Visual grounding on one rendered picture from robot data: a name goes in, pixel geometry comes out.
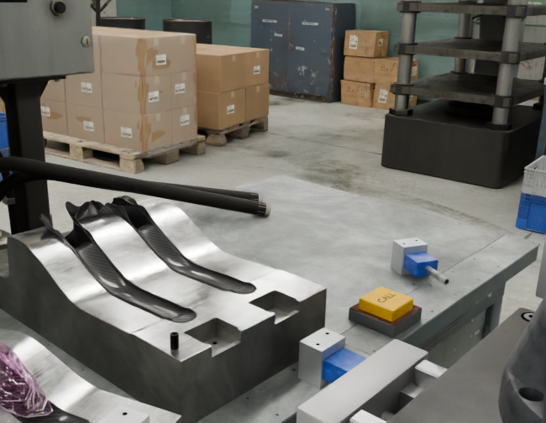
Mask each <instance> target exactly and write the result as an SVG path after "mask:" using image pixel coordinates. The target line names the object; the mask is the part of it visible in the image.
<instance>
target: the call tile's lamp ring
mask: <svg viewBox="0 0 546 423"><path fill-rule="evenodd" d="M358 306H359V303H357V304H356V305H353V306H351V307H350V309H352V310H355V311H358V312H360V313H363V314H365V315H367V316H371V317H373V318H375V319H377V320H380V321H383V322H385V323H388V324H390V325H393V326H395V325H396V324H398V323H399V322H401V321H403V320H404V319H406V318H407V317H409V316H410V315H412V314H413V313H415V312H416V311H418V310H420V309H421V308H422V307H419V306H417V305H413V307H414V309H412V310H411V311H409V312H408V313H406V314H405V315H403V316H401V317H400V318H398V319H397V320H395V321H393V322H392V321H388V320H386V319H384V318H381V317H378V316H375V315H373V314H370V313H369V312H366V311H362V310H361V309H358V308H357V307H358Z"/></svg>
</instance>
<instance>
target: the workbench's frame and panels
mask: <svg viewBox="0 0 546 423"><path fill-rule="evenodd" d="M537 255H538V247H536V248H535V249H534V250H533V251H531V252H530V253H528V254H526V255H525V256H524V257H522V258H520V259H519V260H518V261H517V262H516V263H514V264H512V265H511V266H509V267H508V268H506V269H505V270H503V271H502V272H500V273H499V274H498V275H496V276H495V277H494V278H492V279H490V280H489V281H487V282H486V283H485V284H483V285H482V286H481V287H479V288H478V289H476V290H475V291H473V292H472V293H470V294H469V295H467V296H466V297H465V298H464V299H462V300H460V301H459V302H457V303H456V304H455V305H453V306H451V307H450V308H448V310H446V311H445V312H443V313H442V314H440V315H439V316H437V317H436V318H434V319H433V320H431V321H430V322H429V323H427V324H426V325H425V326H423V327H421V328H420V329H418V330H417V331H415V332H414V333H413V334H412V335H410V336H409V337H407V338H406V339H404V340H403V341H402V342H405V343H407V344H410V345H412V346H414V347H418V348H420V349H422V350H424V351H426V352H428V361H429V362H431V363H434V364H437V365H438V366H441V367H443V368H446V369H449V368H450V367H451V366H452V365H453V364H455V363H456V362H457V361H458V360H459V359H461V358H462V357H463V356H464V355H465V354H466V353H467V352H468V351H469V350H470V349H471V348H473V347H474V346H475V345H476V344H477V343H479V342H480V341H481V340H482V339H483V338H485V337H486V336H487V335H488V334H489V333H490V332H492V331H493V330H494V329H495V328H496V327H498V326H499V320H500V314H501V305H502V299H503V296H504V291H505V286H506V282H507V281H508V280H510V279H511V278H512V277H514V276H515V275H516V274H518V273H519V272H521V271H522V270H524V269H525V268H526V267H527V266H528V265H530V264H532V263H533V262H534V261H536V260H537ZM285 423H297V415H294V416H293V417H292V418H291V419H289V420H287V421H286V422H285Z"/></svg>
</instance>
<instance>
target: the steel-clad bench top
mask: <svg viewBox="0 0 546 423"><path fill-rule="evenodd" d="M227 190H232V191H247V192H254V193H261V194H262V195H263V202H265V203H269V204H270V205H271V210H270V215H269V216H268V217H263V216H258V215H253V214H248V213H243V212H238V211H230V210H225V209H220V208H215V207H210V206H202V205H197V204H191V203H187V202H179V203H176V204H174V205H176V206H177V207H178V208H180V209H181V210H182V211H183V212H184V213H185V214H186V215H187V216H188V217H189V218H190V219H191V220H192V221H193V223H194V224H195V225H196V226H197V227H198V228H199V229H200V230H201V231H202V233H203V234H204V235H205V236H206V237H207V238H208V239H209V240H210V241H211V242H212V243H213V244H214V245H216V246H217V247H218V248H220V249H221V250H223V251H224V252H225V253H228V254H231V255H233V256H235V257H238V258H241V259H245V260H248V261H251V262H254V263H257V264H261V265H264V266H266V267H269V268H272V269H276V270H278V269H280V270H283V271H286V272H287V273H290V274H294V275H296V276H298V277H301V278H303V279H307V280H309V281H312V282H313V283H316V284H319V285H322V286H324V287H327V299H326V313H325V328H326V329H328V330H330V331H332V332H336V333H338V334H339V335H342V336H344V337H345V347H344V348H346V349H348V350H350V351H352V352H354V353H358V354H359V355H361V356H363V357H366V358H368V357H370V356H371V355H372V354H374V353H376V352H377V351H379V350H380V349H381V348H383V347H384V346H385V345H387V344H388V343H389V342H391V341H393V340H395V339H396V340H399V341H403V340H404V339H406V338H407V337H409V336H410V335H412V334H413V333H414V332H415V331H417V330H418V329H420V328H421V327H423V326H425V325H426V324H427V323H429V322H430V321H431V320H433V319H434V318H436V317H437V316H439V315H440V314H442V313H443V312H445V311H446V310H448V308H450V307H451V306H453V305H455V304H456V303H457V302H459V301H460V300H462V299H464V298H465V297H466V296H467V295H469V294H470V293H472V292H473V291H475V290H476V289H478V288H479V287H481V286H482V285H483V284H485V283H486V282H487V281H489V280H490V279H492V278H494V277H495V276H496V275H498V274H499V273H500V272H502V271H503V270H505V269H506V268H508V267H509V266H511V265H512V264H514V263H516V262H517V261H518V260H519V259H521V258H522V257H524V256H525V255H526V254H528V253H530V252H531V251H533V250H534V249H535V248H536V247H538V246H539V245H540V243H536V242H533V241H530V240H527V239H523V238H517V237H514V236H511V235H506V234H504V233H501V232H495V231H492V230H488V229H485V228H482V227H476V226H473V225H470V224H466V223H462V222H457V221H454V220H450V219H447V218H444V217H438V216H434V215H431V214H428V213H425V212H421V211H416V210H413V209H409V208H406V207H402V206H397V205H393V204H390V203H387V202H384V201H378V200H374V199H371V198H368V197H364V196H359V195H356V194H352V193H348V192H345V191H340V190H336V189H333V188H330V187H327V186H323V185H317V184H314V183H311V182H307V181H304V180H299V179H295V178H291V177H288V176H285V175H275V176H271V177H268V178H265V179H262V180H257V181H254V182H250V183H247V184H244V185H239V186H235V187H233V188H229V189H227ZM406 238H419V239H421V240H422V241H424V242H425V243H427V244H428V251H427V253H429V254H430V255H432V256H433V257H435V258H436V259H437V260H438V270H437V271H438V272H439V273H440V274H442V275H443V276H445V277H446V278H448V279H449V283H448V284H447V285H444V284H442V283H441V282H439V281H438V280H436V279H435V278H434V277H433V276H431V275H428V276H422V277H415V276H413V275H412V274H406V275H399V274H398V273H397V272H396V271H394V270H393V269H391V254H392V244H393V240H399V239H406ZM379 287H384V288H387V289H389V290H393V291H395V292H398V293H400V294H403V295H407V296H410V297H412V298H413V304H414V305H415V306H419V307H422V314H421V320H419V321H417V322H416V323H414V324H413V325H411V326H410V327H408V328H407V329H406V330H405V331H403V332H401V333H400V334H398V335H397V336H395V337H393V338H392V337H388V336H387V335H384V334H382V333H380V332H377V331H374V330H372V329H370V328H368V327H366V326H362V325H360V324H358V323H356V322H353V321H350V320H349V308H350V307H351V306H354V305H356V304H357V303H359V300H360V298H361V297H362V296H364V295H367V294H369V293H370V292H371V291H373V290H375V289H377V288H379ZM0 329H8V330H13V331H16V332H22V333H23V334H25V335H27V336H29V337H32V338H33V339H34V340H35V341H37V342H39V343H40V344H41V345H42V346H44V347H45V348H46V349H48V350H49V351H50V352H51V353H53V354H54V355H55V356H56V357H57V358H58V359H60V360H61V361H62V362H63V364H65V365H66V366H67V367H68V368H69V369H71V370H72V371H73V372H74V373H76V374H77V375H78V376H80V377H81V378H82V379H84V380H85V381H87V382H88V383H89V384H91V385H93V386H95V387H97V388H99V389H102V390H105V391H107V392H110V393H113V394H117V395H120V396H123V397H126V398H129V399H132V400H136V399H135V398H133V397H132V396H130V395H129V394H127V393H125V392H124V391H122V390H121V389H120V388H118V387H117V386H115V385H114V384H112V383H111V382H109V381H108V380H106V379H105V378H104V377H102V376H101V375H99V374H98V373H96V372H94V371H93V370H91V369H90V368H89V367H87V366H86V365H84V364H83V363H81V362H79V361H78V360H76V359H75V358H73V357H72V356H71V355H69V354H68V353H66V352H64V351H63V350H61V349H60V348H58V347H57V346H56V345H54V344H53V343H51V342H49V341H48V340H46V339H45V338H43V337H42V336H41V335H39V334H38V333H37V332H35V331H33V330H32V329H30V328H29V327H27V326H25V325H24V324H23V323H22V322H20V321H18V320H17V319H15V318H14V317H12V316H10V315H9V314H8V313H7V312H5V311H3V310H2V309H0ZM298 362H299V360H298V361H297V362H295V363H294V364H292V365H290V366H289V367H287V368H285V369H283V370H282V371H280V372H279V373H277V374H275V375H274V376H272V377H270V378H269V379H267V380H266V381H264V382H262V383H261V384H258V385H257V386H255V387H254V388H252V389H251V390H249V391H247V392H246V393H244V394H242V395H240V396H239V397H238V398H236V399H234V400H232V401H230V402H229V403H227V404H226V405H224V406H223V407H221V408H219V409H218V410H215V411H214V412H213V413H211V414H210V415H207V416H206V417H204V418H202V419H201V420H199V421H198V422H196V423H285V422H286V421H287V420H289V419H291V418H292V417H293V416H294V415H296V414H297V408H298V407H299V406H300V405H301V404H303V403H304V402H306V401H307V400H309V399H310V398H312V397H313V396H314V395H315V394H317V393H318V392H320V391H321V390H323V389H325V388H326V387H327V386H329V385H330V384H331V383H330V382H329V383H328V384H326V385H324V386H323V387H322V388H321V389H319V388H317V387H315V386H313V385H311V384H309V383H307V382H305V381H303V380H301V379H299V378H298ZM136 401H138V400H136Z"/></svg>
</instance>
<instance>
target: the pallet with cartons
mask: <svg viewBox="0 0 546 423"><path fill-rule="evenodd" d="M269 51H270V50H269V49H259V48H248V47H237V46H227V45H216V44H197V69H196V71H197V132H198V133H205V134H207V139H205V144H207V145H213V146H218V147H221V146H224V145H225V143H226V142H227V139H226V138H236V139H244V138H248V137H250V135H249V131H250V130H251V131H257V132H266V131H268V115H269V95H270V85H269V83H268V81H269Z"/></svg>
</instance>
